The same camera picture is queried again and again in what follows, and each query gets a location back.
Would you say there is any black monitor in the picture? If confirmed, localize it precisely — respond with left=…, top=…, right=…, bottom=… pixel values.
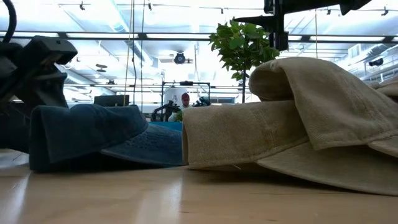
left=93, top=95, right=131, bottom=108

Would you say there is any blue denim cap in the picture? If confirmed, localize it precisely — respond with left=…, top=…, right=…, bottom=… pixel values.
left=99, top=123, right=187, bottom=167
left=29, top=104, right=149, bottom=172

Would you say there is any beige cotton cap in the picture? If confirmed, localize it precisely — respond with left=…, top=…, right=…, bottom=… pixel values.
left=181, top=99, right=398, bottom=197
left=248, top=56, right=398, bottom=151
left=368, top=77, right=398, bottom=105

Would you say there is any blue plastic bin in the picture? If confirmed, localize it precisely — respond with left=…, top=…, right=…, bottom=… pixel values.
left=148, top=121, right=184, bottom=132

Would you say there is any black overhead rail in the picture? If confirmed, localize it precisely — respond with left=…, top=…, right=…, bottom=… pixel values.
left=0, top=30, right=398, bottom=44

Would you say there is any black hanging cable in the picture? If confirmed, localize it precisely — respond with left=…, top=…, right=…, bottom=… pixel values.
left=132, top=0, right=137, bottom=105

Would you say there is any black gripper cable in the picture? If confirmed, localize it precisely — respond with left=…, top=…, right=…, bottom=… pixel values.
left=0, top=0, right=18, bottom=44

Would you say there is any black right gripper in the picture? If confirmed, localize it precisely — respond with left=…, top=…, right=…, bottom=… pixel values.
left=233, top=0, right=343, bottom=52

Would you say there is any black overhead camera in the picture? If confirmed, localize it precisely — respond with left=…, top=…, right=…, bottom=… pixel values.
left=173, top=51, right=187, bottom=65

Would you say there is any person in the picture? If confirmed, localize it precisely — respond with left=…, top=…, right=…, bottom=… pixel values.
left=167, top=92, right=195, bottom=123

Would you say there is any green plant in black pot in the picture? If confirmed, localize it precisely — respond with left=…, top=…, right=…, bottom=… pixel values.
left=208, top=18, right=280, bottom=104

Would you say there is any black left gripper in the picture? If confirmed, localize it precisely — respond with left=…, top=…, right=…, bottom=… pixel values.
left=0, top=35, right=78, bottom=152

